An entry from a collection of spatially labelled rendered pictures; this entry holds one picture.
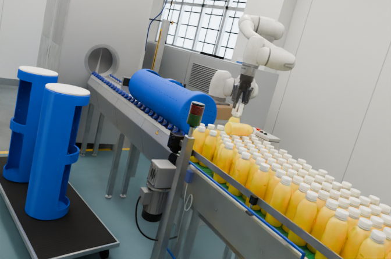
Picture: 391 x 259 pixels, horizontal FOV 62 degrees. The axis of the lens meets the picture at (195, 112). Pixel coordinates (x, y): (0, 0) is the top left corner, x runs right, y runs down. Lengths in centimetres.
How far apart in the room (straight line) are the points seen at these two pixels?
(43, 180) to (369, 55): 374
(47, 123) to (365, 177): 354
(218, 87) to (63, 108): 120
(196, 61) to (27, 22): 363
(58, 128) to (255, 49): 131
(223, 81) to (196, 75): 162
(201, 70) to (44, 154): 247
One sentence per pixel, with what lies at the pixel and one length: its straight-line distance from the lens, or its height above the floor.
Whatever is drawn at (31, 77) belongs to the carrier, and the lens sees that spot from 271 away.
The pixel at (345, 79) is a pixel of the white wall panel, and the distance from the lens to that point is 455.
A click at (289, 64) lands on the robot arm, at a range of 187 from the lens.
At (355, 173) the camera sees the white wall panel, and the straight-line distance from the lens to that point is 448.
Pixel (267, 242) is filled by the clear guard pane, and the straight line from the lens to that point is 128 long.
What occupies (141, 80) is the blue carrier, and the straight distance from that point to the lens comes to 258.
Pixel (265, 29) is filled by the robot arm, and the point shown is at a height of 173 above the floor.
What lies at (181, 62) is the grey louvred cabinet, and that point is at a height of 127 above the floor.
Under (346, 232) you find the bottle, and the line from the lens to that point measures 123.
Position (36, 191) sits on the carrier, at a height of 34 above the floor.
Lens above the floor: 148
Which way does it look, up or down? 10 degrees down
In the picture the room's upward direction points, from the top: 14 degrees clockwise
